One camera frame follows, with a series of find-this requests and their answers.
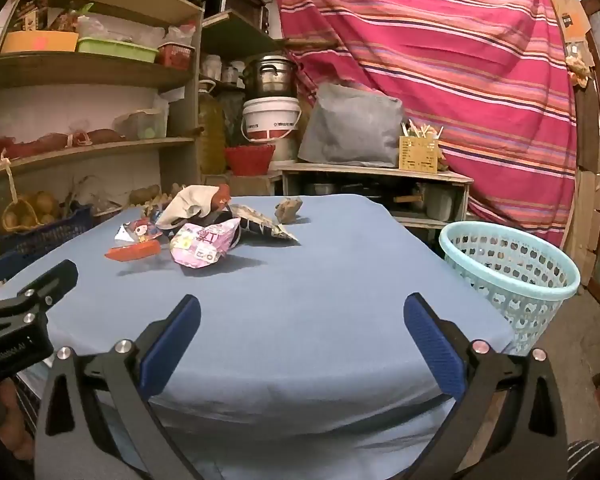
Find blue tablecloth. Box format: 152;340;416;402
0;194;516;480

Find toaster oven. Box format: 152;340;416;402
215;0;271;31

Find white plastic bucket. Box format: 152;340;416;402
241;96;302;143

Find bundle of chopsticks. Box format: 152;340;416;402
402;120;443;140

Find blue plastic crate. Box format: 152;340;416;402
0;205;95;261

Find red scalloped basket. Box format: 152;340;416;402
224;144;277;177

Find yellow egg tray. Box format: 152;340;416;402
130;194;181;213

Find large metal pot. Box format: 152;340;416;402
242;55;301;98

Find cartoon printed packet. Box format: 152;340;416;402
117;217;163;246

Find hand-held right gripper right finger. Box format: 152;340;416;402
402;292;570;480

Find wooden shelf unit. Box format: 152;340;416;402
0;0;281;261

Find striped clothing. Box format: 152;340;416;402
565;437;600;480

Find yellow chopstick holder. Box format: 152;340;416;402
398;135;440;174

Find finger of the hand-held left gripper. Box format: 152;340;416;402
17;259;79;321
0;252;25;288

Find person's left hand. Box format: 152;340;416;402
0;385;33;461

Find pink striped curtain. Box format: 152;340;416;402
275;0;581;248

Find clear plastic container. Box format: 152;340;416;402
114;109;168;140

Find pink snack wrapper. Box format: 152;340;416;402
169;219;241;272

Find light blue plastic basket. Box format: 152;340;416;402
438;221;581;356

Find orange-red wrapper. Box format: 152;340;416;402
104;240;162;262

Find brown paper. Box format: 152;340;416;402
274;198;306;224

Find white enamel pot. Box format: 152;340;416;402
425;190;453;221

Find beige paper bag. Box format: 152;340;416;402
156;185;222;231

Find low wooden cabinet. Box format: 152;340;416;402
272;160;475;233

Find yellow plastic tray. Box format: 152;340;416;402
0;31;79;54

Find cardboard box with orange label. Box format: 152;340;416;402
545;0;593;41

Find cardboard panels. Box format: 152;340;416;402
562;170;600;286

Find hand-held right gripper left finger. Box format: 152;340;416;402
34;294;203;480

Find small red basket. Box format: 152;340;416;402
157;42;197;68

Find yellow oil bottle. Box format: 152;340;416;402
197;87;228;176

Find red snack bag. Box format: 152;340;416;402
211;183;232;213

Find dark printed paper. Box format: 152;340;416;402
229;204;299;244

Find green plastic tray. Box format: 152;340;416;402
76;37;160;63

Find grey cloth bag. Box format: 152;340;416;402
297;82;405;168

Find sweet potato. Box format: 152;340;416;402
87;129;126;145

